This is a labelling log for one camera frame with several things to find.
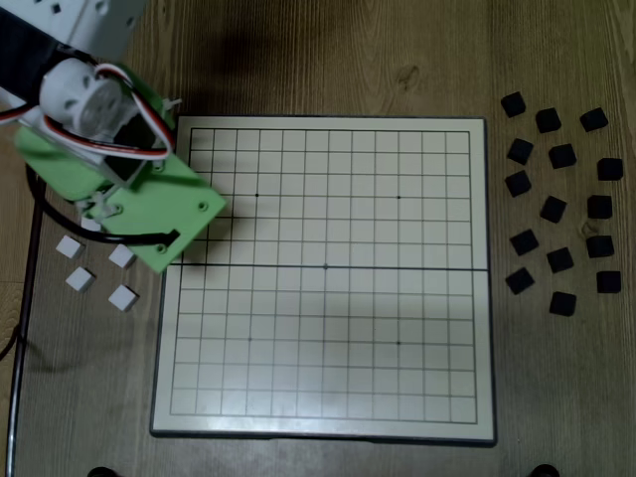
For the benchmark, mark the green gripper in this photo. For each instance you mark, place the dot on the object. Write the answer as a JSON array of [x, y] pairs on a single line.
[[98, 211]]

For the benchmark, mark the white grid go board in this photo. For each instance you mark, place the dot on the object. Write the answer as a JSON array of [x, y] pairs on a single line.
[[323, 298]]

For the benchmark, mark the black table edge strip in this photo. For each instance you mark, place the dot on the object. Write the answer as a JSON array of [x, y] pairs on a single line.
[[25, 298]]

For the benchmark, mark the black round stand foot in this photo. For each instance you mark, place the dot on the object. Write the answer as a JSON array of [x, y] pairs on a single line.
[[102, 472], [544, 471]]

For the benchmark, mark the white zip tie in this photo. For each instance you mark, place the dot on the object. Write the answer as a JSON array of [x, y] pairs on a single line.
[[102, 208], [170, 103]]

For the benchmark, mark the black cube stone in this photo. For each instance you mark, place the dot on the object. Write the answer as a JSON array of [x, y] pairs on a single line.
[[553, 208], [518, 183], [548, 119], [562, 155], [562, 303], [608, 281], [520, 150], [520, 280], [524, 242], [609, 169], [513, 104], [593, 119], [599, 206], [599, 246], [560, 259]]

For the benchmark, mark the green camera mount plate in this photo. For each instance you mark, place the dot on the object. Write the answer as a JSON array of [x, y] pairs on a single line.
[[169, 218]]

